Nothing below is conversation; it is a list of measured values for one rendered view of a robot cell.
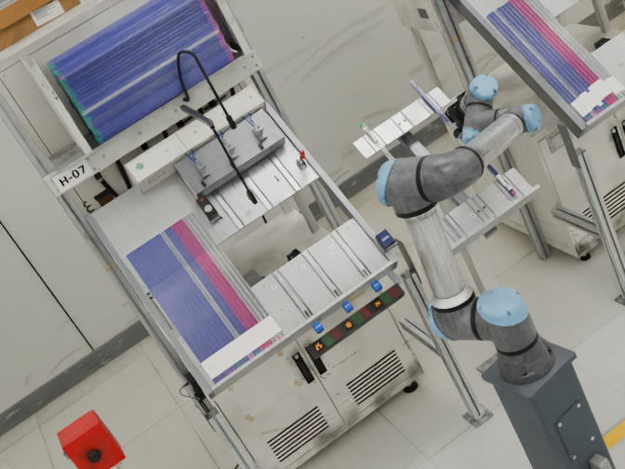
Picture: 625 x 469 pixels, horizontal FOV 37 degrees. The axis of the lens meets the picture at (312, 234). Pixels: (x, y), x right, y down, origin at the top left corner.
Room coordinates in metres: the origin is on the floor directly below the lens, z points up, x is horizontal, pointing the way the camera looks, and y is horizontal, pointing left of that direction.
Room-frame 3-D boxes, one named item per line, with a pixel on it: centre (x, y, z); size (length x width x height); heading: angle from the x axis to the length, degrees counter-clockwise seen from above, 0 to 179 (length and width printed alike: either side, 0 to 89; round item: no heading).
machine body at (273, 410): (3.03, 0.29, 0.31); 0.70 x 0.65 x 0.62; 103
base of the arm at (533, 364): (1.97, -0.34, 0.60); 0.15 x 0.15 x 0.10
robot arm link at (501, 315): (1.98, -0.33, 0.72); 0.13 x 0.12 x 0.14; 44
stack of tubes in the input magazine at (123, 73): (2.92, 0.21, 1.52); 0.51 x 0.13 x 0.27; 103
